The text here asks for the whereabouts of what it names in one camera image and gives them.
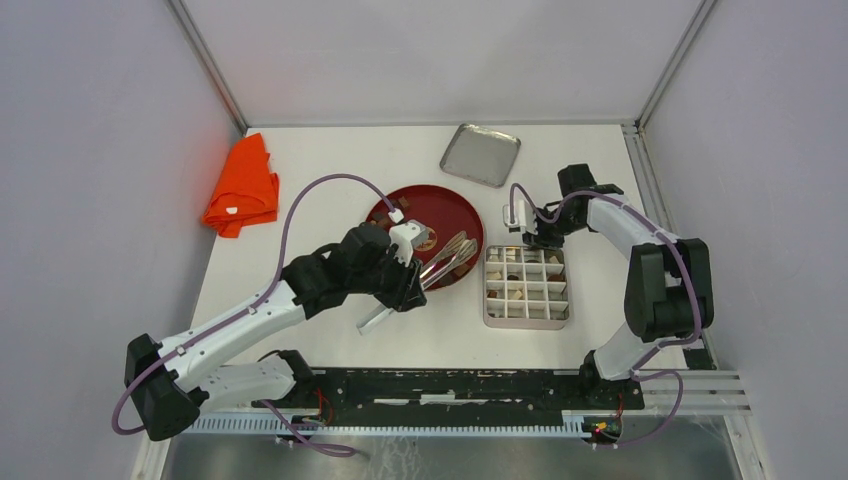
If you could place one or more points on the red round plate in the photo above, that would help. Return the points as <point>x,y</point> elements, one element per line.
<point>446,214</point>

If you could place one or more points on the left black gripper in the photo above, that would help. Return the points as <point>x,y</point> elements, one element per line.
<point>408,292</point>

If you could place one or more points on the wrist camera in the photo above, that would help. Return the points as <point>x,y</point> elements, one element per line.
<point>519,217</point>
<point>407,237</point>

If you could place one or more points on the pink tin box with dividers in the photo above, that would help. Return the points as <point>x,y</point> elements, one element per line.
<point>525,288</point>

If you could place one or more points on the silver tin lid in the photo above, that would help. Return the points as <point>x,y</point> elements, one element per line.
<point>481,155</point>

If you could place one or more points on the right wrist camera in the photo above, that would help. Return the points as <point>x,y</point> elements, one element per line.
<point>519,217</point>

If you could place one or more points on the silver serving tongs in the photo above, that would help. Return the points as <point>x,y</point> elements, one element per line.
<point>456,252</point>

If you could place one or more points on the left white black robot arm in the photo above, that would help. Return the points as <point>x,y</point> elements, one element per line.
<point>172,382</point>

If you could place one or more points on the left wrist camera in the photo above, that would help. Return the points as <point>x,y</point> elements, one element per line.
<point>407,237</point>

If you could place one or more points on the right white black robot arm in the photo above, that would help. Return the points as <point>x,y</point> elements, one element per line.
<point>668,296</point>

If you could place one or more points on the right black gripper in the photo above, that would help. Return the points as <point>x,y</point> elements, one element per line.
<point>540,240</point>

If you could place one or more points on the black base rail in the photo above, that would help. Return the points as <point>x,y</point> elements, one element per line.
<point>355,397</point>

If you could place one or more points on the orange folded cloth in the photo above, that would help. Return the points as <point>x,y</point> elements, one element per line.
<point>247,191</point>

